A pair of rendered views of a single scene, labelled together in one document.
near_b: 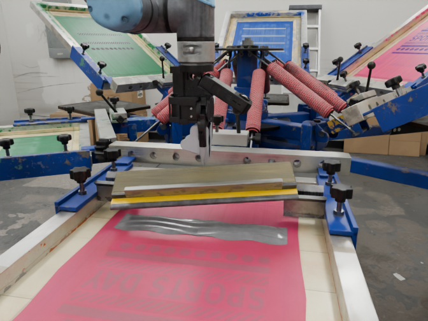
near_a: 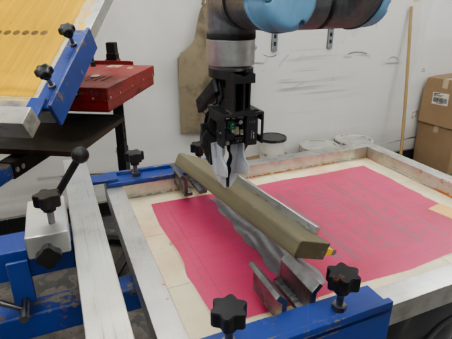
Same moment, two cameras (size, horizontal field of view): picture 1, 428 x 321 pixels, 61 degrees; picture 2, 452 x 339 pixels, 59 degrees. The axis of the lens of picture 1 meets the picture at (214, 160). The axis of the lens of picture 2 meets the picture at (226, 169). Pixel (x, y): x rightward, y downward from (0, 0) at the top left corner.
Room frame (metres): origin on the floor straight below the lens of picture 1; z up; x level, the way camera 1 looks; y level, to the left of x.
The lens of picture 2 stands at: (1.12, 0.56, 1.38)
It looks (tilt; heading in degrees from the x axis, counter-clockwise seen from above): 22 degrees down; 236
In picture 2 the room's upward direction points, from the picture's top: straight up
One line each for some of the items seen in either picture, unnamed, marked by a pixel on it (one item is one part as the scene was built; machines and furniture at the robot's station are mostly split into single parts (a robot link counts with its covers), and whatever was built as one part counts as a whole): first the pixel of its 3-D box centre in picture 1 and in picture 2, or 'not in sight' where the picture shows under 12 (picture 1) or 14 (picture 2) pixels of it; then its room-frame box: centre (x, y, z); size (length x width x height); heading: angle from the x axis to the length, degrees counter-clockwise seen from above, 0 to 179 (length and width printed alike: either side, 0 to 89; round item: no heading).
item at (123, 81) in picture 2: not in sight; (85, 83); (0.66, -1.22, 1.06); 0.61 x 0.46 x 0.12; 49
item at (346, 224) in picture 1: (332, 208); (169, 179); (0.73, -0.26, 0.97); 0.30 x 0.05 x 0.07; 169
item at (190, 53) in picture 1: (195, 53); (232, 54); (0.75, 0.04, 1.31); 0.08 x 0.08 x 0.05
